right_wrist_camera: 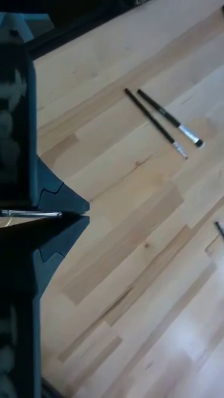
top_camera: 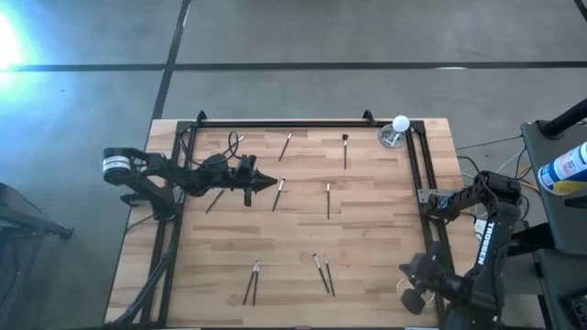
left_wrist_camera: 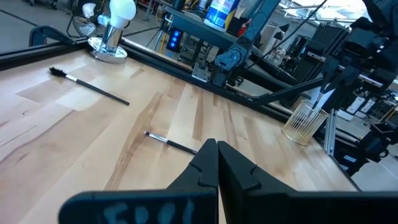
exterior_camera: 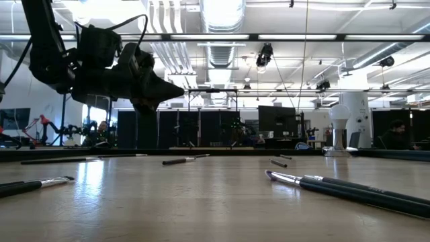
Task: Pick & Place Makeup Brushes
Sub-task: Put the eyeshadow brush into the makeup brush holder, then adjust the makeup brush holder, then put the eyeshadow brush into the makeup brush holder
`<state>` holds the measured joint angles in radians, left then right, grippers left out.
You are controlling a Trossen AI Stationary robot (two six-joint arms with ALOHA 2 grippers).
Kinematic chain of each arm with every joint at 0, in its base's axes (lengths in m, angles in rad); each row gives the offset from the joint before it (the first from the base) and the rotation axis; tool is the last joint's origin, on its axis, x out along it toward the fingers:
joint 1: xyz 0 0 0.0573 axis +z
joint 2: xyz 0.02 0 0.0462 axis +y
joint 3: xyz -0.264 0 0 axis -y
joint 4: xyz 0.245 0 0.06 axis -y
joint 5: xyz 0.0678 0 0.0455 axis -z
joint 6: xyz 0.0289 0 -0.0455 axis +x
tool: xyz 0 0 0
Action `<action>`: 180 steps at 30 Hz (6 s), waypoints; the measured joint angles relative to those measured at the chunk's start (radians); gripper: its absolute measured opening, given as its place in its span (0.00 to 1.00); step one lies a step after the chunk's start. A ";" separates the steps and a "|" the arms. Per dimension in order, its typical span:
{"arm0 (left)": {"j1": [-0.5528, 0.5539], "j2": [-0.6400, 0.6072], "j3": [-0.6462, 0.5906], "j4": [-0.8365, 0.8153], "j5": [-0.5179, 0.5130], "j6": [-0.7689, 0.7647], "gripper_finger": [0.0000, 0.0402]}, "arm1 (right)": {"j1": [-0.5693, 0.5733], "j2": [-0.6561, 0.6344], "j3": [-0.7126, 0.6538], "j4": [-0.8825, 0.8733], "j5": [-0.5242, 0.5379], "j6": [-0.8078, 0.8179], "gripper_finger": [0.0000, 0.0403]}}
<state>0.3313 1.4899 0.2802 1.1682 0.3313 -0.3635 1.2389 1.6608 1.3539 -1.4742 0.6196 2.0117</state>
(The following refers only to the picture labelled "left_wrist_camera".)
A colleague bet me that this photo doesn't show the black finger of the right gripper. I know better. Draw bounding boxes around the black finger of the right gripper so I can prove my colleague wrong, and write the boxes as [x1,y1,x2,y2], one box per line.
[329,66,362,95]
[320,56,343,95]

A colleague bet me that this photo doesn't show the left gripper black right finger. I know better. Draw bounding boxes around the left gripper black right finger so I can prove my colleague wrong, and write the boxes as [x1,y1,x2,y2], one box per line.
[217,140,398,224]

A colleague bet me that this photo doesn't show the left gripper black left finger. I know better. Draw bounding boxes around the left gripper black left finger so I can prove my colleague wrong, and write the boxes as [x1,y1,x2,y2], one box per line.
[58,138,219,224]

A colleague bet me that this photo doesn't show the thin black makeup brush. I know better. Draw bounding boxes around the thin black makeup brush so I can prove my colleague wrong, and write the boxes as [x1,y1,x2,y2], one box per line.
[144,130,199,156]
[312,90,325,110]

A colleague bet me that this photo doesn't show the silver aluminium extrusion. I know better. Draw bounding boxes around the silver aluminium extrusion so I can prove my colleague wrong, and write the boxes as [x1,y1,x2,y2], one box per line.
[323,108,338,157]

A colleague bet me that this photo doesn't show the black equipment stand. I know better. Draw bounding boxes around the black equipment stand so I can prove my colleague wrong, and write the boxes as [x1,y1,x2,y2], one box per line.
[337,120,398,177]

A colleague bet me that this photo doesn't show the blue white wipes canister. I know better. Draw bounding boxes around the blue white wipes canister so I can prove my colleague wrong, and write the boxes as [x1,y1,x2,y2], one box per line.
[203,0,241,32]

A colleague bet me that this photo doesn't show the dark desk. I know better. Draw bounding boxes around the dark desk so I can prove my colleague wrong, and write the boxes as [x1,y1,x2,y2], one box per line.
[164,6,249,52]

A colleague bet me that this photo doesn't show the black box blue lights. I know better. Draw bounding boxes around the black box blue lights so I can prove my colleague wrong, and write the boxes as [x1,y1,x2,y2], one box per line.
[166,27,183,53]

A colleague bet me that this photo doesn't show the tiny black marker far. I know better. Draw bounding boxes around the tiny black marker far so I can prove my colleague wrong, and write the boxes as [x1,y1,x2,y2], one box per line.
[49,66,131,106]

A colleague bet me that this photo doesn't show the white bulb chrome lamp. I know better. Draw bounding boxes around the white bulb chrome lamp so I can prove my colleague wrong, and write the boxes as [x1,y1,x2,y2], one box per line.
[86,0,137,65]

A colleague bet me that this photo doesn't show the dark blue curved armrest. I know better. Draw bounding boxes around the dark blue curved armrest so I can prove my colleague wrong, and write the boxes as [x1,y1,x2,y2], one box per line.
[28,25,77,48]

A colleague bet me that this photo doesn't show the black diagonal frame strut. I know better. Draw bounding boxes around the black diagonal frame strut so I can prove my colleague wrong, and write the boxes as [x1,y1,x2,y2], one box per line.
[250,77,325,107]

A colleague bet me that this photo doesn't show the gold wire cup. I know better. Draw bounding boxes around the gold wire cup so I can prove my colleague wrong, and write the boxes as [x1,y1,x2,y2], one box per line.
[281,99,330,146]

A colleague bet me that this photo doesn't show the black table frame rail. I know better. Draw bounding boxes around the black table frame rail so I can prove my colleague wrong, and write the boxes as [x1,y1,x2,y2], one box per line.
[310,133,362,192]
[119,39,315,125]
[0,39,91,72]

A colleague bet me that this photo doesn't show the black wire-guard fan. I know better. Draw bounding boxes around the black wire-guard fan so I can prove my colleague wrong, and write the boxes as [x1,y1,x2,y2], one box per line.
[65,0,103,39]

